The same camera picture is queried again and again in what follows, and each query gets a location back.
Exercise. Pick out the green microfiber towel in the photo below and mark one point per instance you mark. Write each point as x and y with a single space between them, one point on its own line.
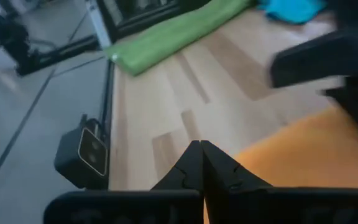
172 34

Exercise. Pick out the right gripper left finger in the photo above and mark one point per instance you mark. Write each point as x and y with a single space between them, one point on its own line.
166 205

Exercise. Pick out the blue microfiber towel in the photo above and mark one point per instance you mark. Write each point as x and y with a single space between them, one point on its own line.
291 11

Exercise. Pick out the black bulky equipment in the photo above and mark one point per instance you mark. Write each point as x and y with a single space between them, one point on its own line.
2 34

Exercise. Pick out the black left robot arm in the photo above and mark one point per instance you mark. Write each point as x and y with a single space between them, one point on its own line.
141 11

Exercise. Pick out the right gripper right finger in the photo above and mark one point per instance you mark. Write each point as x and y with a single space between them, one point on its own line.
244 205

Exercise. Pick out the orange microfiber towel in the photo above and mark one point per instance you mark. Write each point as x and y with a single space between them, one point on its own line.
306 155

